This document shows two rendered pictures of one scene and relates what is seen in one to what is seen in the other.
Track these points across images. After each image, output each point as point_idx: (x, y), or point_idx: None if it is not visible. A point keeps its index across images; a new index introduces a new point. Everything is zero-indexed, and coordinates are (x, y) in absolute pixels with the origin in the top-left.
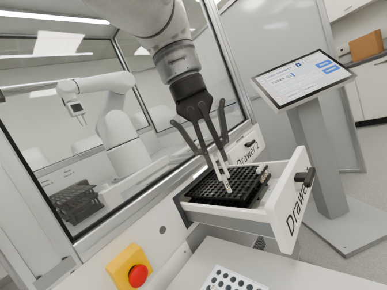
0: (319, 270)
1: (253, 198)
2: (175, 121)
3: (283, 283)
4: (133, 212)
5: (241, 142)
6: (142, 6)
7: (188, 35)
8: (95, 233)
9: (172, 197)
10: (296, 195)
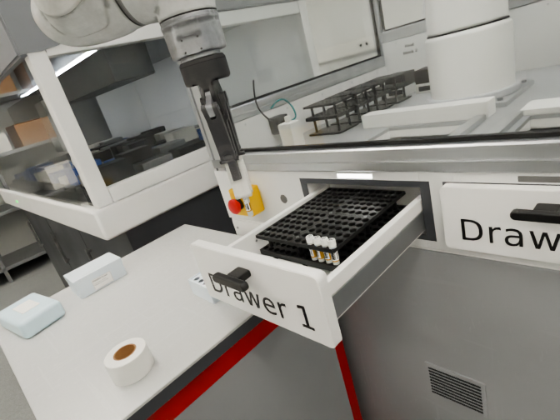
0: (217, 337)
1: (277, 252)
2: None
3: (224, 311)
4: (262, 162)
5: (527, 191)
6: (97, 42)
7: (164, 12)
8: None
9: (299, 177)
10: None
